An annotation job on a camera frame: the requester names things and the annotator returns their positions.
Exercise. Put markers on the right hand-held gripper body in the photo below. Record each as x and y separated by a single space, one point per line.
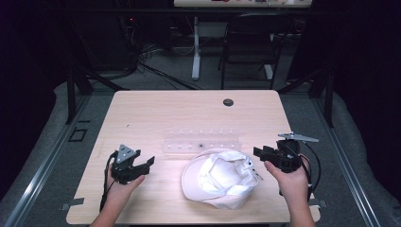
288 156

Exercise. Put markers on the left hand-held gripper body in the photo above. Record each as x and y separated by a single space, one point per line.
123 171

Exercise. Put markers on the white baseball cap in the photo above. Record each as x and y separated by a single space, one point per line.
220 179

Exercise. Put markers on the person's left hand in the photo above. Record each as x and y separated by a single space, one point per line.
121 189

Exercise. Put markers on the person's right hand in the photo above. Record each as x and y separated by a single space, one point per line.
291 184

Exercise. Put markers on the clear plastic rack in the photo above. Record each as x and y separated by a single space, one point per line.
201 142

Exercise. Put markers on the grey tape strip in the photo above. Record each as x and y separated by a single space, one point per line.
72 203
318 203

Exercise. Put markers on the black metal chair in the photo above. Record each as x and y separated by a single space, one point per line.
249 47

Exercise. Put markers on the white desk leg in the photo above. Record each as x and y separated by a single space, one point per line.
196 47

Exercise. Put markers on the aluminium floor rail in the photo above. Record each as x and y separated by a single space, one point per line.
44 167
343 164

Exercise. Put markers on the black metal frame stand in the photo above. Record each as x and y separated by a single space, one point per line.
71 94
329 94

